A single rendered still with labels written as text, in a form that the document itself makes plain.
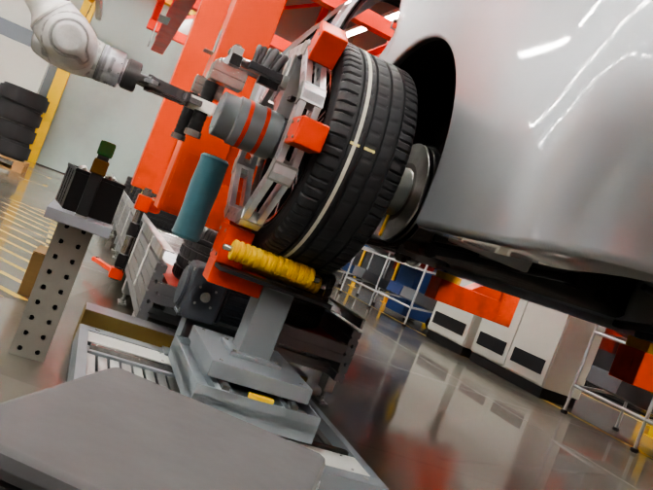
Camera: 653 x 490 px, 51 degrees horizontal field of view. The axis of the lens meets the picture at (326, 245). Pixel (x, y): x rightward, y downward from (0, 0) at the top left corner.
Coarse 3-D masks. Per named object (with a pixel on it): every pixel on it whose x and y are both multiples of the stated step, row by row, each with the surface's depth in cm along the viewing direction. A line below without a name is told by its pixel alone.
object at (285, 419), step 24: (192, 360) 205; (192, 384) 177; (216, 384) 180; (216, 408) 176; (240, 408) 178; (264, 408) 181; (288, 408) 183; (312, 408) 193; (288, 432) 184; (312, 432) 186
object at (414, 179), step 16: (416, 144) 213; (416, 160) 209; (432, 160) 203; (416, 176) 205; (432, 176) 199; (400, 192) 204; (416, 192) 201; (400, 208) 207; (416, 208) 198; (400, 224) 203; (384, 240) 211
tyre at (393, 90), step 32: (352, 64) 178; (384, 64) 188; (352, 96) 172; (384, 96) 178; (416, 96) 185; (352, 128) 172; (384, 128) 175; (320, 160) 169; (352, 160) 171; (384, 160) 174; (320, 192) 172; (352, 192) 174; (384, 192) 176; (288, 224) 177; (320, 224) 177; (352, 224) 178; (320, 256) 187; (352, 256) 186
